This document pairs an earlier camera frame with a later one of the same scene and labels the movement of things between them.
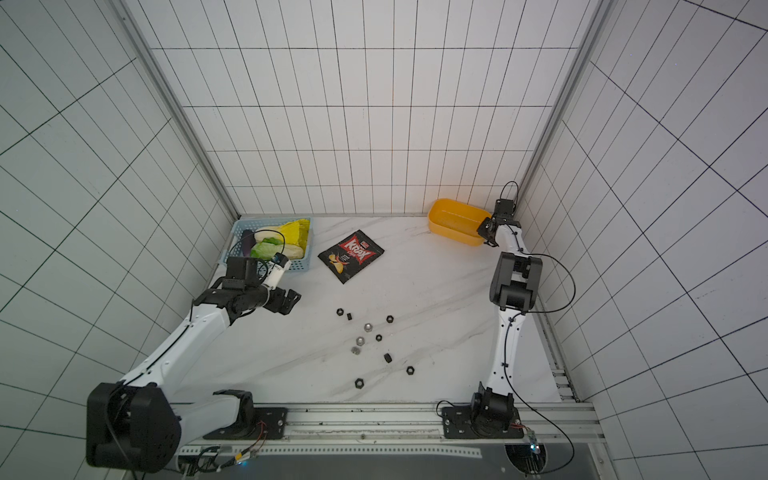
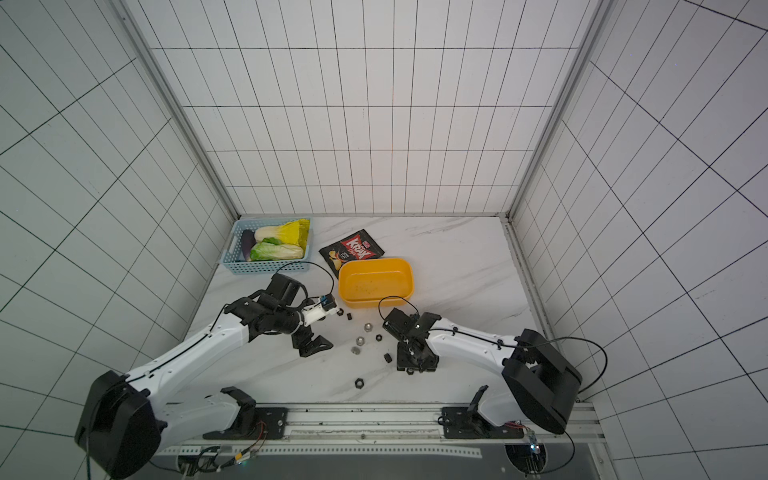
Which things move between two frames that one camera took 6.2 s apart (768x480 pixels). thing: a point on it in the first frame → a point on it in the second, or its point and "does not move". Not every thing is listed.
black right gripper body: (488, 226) → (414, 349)
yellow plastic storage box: (456, 222) → (375, 282)
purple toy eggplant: (247, 242) does not move
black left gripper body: (262, 296) → (290, 322)
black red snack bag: (351, 255) does not move
